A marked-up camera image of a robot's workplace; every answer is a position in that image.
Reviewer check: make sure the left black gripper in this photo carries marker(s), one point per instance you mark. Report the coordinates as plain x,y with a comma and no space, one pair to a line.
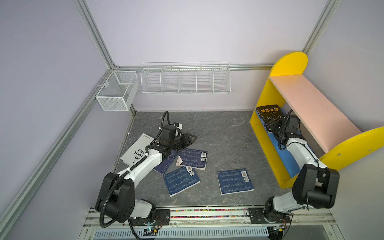
187,140

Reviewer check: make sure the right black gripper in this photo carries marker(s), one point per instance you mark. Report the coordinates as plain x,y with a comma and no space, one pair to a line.
275,124

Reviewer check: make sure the black wolf-eyes book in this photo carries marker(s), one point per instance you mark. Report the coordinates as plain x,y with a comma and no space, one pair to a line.
265,120

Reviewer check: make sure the black book orange title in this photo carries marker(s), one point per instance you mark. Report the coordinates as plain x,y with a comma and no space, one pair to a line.
274,110

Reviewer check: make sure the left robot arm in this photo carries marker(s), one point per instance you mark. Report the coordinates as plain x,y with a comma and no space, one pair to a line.
116,201

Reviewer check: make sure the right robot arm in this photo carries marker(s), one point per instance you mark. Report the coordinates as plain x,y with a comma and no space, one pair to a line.
316,185

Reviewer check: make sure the dark blue thin book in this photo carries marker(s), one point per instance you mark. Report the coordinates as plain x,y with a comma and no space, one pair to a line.
166,163

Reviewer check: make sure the white paper file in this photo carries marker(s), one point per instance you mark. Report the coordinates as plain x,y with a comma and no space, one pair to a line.
137,151

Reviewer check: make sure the yellow pink blue shelf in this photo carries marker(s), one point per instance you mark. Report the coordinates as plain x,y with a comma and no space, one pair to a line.
342,142

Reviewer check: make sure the white mesh basket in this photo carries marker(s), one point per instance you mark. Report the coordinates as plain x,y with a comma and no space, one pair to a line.
118,91

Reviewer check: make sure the white wire wall rack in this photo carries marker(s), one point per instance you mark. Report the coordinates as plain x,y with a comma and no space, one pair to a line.
186,78

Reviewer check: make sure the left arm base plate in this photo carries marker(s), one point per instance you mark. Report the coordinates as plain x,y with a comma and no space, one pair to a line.
158,217

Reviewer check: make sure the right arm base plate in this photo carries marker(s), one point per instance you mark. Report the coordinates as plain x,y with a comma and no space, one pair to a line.
258,216

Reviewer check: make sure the aluminium front rail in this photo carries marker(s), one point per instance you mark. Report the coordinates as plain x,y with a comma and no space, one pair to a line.
217,223

